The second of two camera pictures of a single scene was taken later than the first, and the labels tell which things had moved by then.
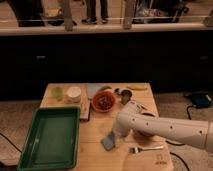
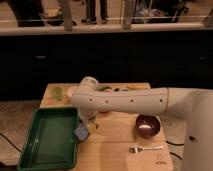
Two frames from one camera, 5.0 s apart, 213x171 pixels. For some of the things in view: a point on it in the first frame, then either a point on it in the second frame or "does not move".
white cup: (73, 94) does not move
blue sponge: (109, 141) -> (81, 132)
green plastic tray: (52, 142) does not move
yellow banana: (138, 87) does not move
